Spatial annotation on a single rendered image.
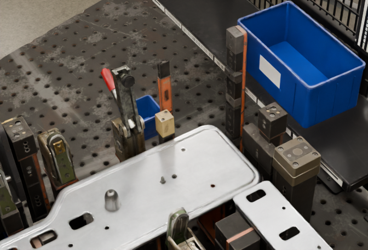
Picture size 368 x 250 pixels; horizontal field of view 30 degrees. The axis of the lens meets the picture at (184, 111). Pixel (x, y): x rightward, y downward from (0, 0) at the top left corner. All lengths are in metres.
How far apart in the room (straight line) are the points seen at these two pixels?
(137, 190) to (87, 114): 0.68
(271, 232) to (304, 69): 0.50
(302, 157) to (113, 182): 0.43
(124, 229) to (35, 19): 2.48
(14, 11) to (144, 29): 1.56
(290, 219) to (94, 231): 0.42
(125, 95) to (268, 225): 0.42
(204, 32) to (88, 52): 0.62
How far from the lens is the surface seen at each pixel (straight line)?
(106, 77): 1.62
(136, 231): 1.48
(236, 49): 1.64
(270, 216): 1.50
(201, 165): 1.59
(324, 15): 1.78
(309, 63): 1.82
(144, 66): 2.32
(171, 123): 1.61
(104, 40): 2.45
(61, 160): 1.57
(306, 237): 1.47
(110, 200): 1.49
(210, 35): 1.90
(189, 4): 2.02
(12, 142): 1.54
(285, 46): 1.86
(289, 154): 1.54
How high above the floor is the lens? 2.18
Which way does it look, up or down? 44 degrees down
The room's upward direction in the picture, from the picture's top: 2 degrees counter-clockwise
